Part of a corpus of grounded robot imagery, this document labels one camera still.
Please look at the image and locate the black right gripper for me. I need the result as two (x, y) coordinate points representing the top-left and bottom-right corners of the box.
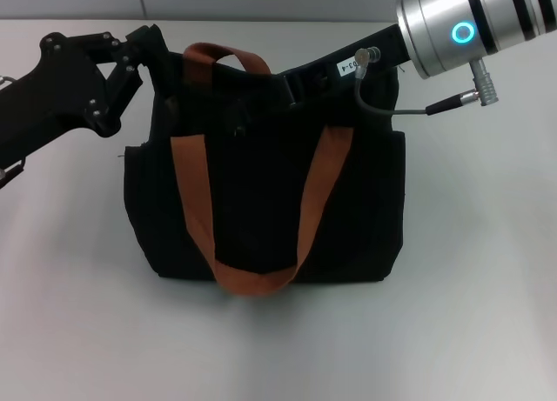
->
(229, 23), (413, 137)

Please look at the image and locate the grey right gripper cable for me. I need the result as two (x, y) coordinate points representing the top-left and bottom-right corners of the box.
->
(352, 45), (501, 117)

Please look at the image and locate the black bag with brown handles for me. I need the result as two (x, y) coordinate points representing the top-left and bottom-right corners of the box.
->
(117, 42), (408, 298)

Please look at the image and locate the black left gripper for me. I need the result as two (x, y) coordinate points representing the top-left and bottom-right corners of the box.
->
(0, 23), (170, 170)

